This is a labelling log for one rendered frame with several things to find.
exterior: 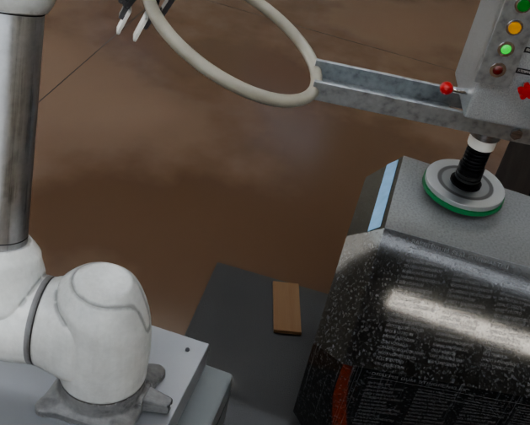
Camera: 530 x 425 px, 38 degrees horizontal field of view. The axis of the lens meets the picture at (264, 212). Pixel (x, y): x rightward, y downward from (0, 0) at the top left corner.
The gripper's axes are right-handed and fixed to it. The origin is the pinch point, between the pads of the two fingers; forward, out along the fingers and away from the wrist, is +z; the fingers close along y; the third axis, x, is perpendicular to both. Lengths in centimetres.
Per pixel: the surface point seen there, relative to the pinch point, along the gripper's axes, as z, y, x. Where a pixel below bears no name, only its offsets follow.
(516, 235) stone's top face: -6, 104, -34
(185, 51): -9.3, 7.9, -18.7
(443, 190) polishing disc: -4, 86, -22
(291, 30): -9.4, 40.9, 12.8
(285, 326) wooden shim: 90, 100, 2
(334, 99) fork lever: -10, 48, -13
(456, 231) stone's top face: 0, 89, -33
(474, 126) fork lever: -23, 79, -21
